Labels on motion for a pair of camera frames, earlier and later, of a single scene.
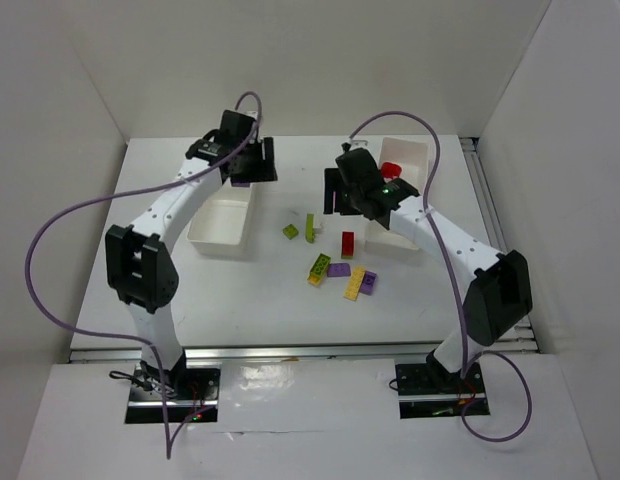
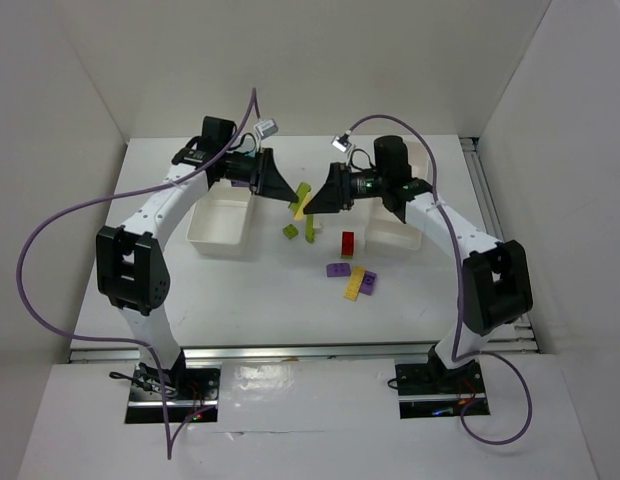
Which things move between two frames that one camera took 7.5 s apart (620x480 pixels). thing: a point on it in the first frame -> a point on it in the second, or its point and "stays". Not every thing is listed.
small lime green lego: (290, 231) stays
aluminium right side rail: (520, 339) stays
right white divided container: (413, 158) stays
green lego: (319, 269) -> (301, 193)
